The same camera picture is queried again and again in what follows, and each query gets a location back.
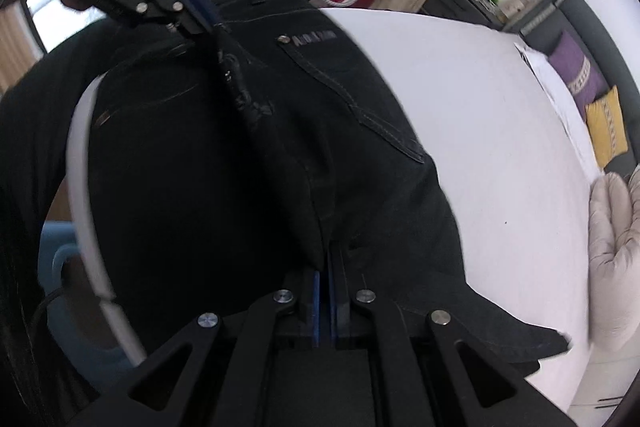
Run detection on black denim pants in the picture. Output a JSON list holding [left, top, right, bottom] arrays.
[[1, 0, 568, 414]]

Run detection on dark bedside cabinet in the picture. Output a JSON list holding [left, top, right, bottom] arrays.
[[419, 0, 504, 30]]

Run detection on beige puffy pillow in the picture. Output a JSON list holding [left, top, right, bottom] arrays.
[[588, 170, 639, 351]]

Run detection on yellow cushion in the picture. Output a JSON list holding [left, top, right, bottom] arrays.
[[586, 87, 629, 169]]

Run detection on purple cushion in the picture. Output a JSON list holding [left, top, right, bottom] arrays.
[[548, 30, 608, 120]]

